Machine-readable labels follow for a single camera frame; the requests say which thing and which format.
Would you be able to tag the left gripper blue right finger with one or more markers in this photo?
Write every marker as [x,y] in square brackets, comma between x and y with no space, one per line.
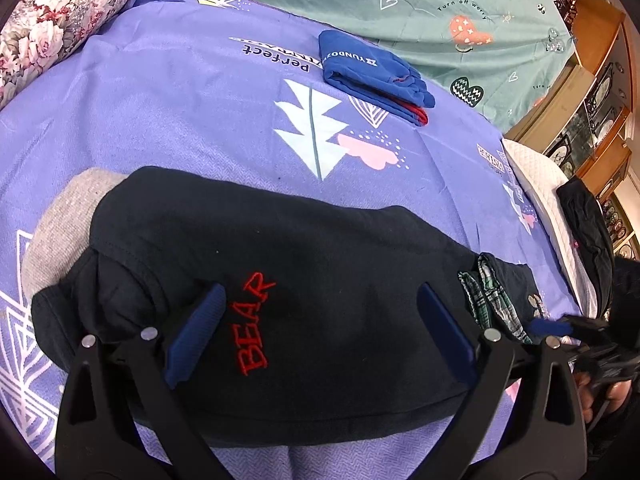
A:
[545,435]

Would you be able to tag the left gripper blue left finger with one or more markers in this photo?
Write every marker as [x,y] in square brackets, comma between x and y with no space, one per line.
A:
[119,419]

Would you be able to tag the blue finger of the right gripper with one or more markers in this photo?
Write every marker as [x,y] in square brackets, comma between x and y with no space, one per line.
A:
[577,327]

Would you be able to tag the black pants with grey cuffs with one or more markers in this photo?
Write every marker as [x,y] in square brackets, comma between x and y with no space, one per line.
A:
[288,321]

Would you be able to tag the person's right hand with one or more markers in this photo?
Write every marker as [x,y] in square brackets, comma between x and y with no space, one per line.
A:
[615,395]

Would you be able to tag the black cloth on pillow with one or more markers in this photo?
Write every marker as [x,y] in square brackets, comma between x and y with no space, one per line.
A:
[585,219]

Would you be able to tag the white quilted pillow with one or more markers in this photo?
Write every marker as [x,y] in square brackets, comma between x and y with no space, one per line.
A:
[540,178]

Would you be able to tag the wooden headboard shelf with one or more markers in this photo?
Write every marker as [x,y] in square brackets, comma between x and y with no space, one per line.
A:
[587,122]

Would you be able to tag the folded red garment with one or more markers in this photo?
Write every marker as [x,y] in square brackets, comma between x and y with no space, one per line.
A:
[414,114]

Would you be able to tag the teal heart print quilt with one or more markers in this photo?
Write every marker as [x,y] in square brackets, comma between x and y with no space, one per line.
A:
[500,57]

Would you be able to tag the folded blue pants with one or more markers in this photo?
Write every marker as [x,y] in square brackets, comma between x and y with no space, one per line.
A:
[371,74]

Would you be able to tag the purple printed bed sheet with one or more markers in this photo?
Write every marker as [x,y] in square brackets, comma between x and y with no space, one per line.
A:
[231,90]

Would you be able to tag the floral bolster pillow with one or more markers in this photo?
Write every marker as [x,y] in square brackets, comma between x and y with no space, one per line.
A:
[41,33]

